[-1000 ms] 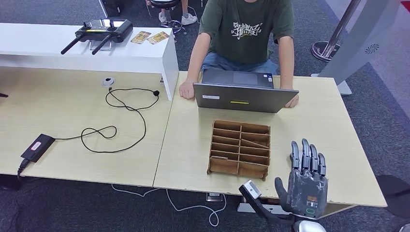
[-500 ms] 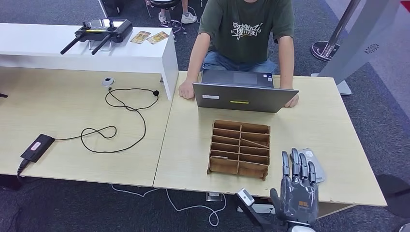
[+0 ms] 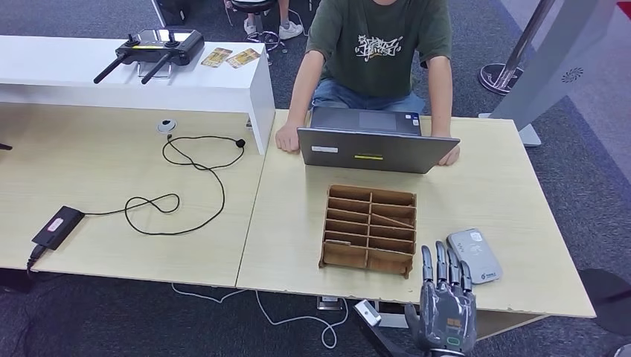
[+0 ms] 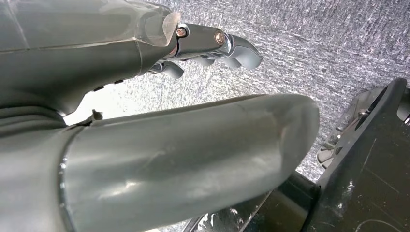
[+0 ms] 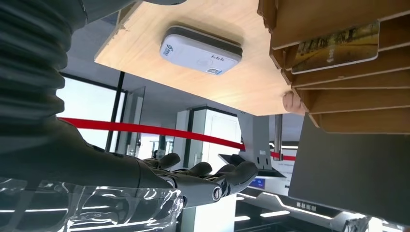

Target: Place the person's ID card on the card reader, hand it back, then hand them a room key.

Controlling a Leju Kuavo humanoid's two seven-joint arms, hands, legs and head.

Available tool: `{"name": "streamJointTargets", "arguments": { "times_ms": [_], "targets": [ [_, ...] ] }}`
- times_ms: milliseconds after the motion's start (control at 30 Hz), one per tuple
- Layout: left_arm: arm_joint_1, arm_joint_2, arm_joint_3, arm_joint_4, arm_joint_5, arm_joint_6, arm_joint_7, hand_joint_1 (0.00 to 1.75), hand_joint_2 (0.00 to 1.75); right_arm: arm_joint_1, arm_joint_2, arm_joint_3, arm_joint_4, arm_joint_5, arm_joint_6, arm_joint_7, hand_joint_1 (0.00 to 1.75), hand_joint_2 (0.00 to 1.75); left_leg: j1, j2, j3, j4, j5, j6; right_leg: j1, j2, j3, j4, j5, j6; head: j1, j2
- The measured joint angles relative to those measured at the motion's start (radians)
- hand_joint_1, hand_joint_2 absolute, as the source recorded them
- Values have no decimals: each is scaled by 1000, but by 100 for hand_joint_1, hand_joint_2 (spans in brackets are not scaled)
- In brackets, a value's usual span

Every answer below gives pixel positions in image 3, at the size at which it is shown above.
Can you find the person's left hand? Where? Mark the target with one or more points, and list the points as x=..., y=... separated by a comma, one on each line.
x=449, y=156

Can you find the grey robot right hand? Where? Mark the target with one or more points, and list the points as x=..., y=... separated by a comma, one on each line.
x=448, y=315

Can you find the person's right hand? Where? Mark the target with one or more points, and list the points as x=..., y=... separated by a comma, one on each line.
x=287, y=139

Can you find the yellow printed ID card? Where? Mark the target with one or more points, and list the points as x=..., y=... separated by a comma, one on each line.
x=243, y=57

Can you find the person's right forearm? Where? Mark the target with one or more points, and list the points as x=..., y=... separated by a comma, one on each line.
x=305, y=88

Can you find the person's left forearm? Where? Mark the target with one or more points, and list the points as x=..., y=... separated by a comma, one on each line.
x=440, y=96

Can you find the pale grey card reader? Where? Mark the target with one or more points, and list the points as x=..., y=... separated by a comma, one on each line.
x=475, y=256

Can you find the person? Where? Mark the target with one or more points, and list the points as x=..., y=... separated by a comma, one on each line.
x=291, y=30
x=379, y=59

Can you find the white desk foot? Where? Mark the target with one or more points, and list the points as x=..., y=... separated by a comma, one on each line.
x=394, y=320

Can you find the grey laptop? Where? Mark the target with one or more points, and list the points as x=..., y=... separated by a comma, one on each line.
x=374, y=150

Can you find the brown cardboard slot organizer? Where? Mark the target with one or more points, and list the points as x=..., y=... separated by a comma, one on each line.
x=369, y=231

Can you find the metal floor socket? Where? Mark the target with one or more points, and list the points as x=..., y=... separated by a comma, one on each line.
x=330, y=304

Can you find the black stool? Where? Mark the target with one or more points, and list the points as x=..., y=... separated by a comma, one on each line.
x=254, y=4

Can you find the grey kiosk stand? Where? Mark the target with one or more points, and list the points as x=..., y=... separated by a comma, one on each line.
x=557, y=59

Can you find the black round base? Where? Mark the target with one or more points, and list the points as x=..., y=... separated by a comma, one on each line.
x=606, y=295

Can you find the black remote controller with antennas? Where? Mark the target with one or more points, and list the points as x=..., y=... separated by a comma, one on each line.
x=157, y=47

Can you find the black equipment case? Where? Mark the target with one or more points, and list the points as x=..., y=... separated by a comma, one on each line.
x=172, y=10

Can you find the white desk shelf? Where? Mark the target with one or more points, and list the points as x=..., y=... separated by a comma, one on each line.
x=98, y=79

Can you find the black power adapter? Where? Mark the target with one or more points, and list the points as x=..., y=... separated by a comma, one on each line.
x=57, y=227

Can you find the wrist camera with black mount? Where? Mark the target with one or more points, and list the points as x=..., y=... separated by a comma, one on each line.
x=367, y=313

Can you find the chrome stanchion post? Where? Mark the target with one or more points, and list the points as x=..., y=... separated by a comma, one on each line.
x=498, y=76

